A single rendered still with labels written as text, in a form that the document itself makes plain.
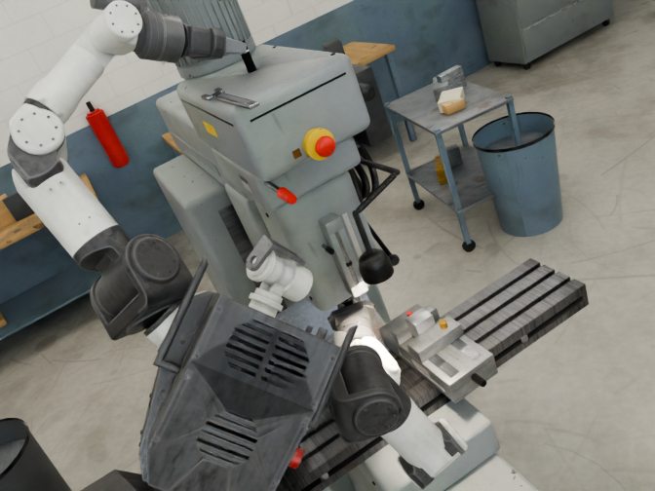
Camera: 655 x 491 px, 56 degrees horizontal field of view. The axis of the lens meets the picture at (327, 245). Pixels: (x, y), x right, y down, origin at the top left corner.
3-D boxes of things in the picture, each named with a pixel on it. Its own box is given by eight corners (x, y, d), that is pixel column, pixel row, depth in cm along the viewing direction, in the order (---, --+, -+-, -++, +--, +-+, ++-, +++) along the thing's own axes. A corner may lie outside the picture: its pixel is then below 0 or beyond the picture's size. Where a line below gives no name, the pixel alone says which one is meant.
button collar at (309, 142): (339, 151, 119) (328, 123, 116) (313, 166, 118) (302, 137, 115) (334, 149, 121) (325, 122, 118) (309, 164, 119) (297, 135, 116)
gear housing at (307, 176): (366, 163, 136) (351, 122, 131) (270, 215, 130) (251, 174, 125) (304, 137, 164) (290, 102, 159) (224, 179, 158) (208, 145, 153)
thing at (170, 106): (328, 170, 158) (300, 98, 148) (251, 212, 152) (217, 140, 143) (233, 124, 226) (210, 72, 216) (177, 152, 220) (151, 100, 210)
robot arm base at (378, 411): (395, 448, 107) (410, 396, 103) (323, 448, 104) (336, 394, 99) (371, 393, 120) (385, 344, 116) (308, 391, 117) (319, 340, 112)
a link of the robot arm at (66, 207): (-10, 166, 106) (74, 267, 106) (-24, 134, 94) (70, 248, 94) (50, 132, 110) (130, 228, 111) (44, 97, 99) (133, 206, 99)
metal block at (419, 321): (438, 330, 175) (432, 314, 172) (421, 342, 174) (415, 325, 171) (427, 322, 179) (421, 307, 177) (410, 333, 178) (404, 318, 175)
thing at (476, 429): (503, 449, 169) (493, 419, 163) (400, 525, 160) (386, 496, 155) (404, 361, 211) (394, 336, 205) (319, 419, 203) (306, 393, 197)
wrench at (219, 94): (265, 102, 105) (263, 97, 105) (246, 113, 104) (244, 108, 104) (218, 91, 126) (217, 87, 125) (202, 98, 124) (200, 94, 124)
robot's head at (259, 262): (285, 300, 110) (309, 266, 110) (250, 283, 104) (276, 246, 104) (269, 283, 115) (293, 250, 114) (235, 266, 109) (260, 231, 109)
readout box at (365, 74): (397, 133, 175) (375, 63, 165) (370, 148, 173) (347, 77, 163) (364, 123, 192) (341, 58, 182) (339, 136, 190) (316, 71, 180)
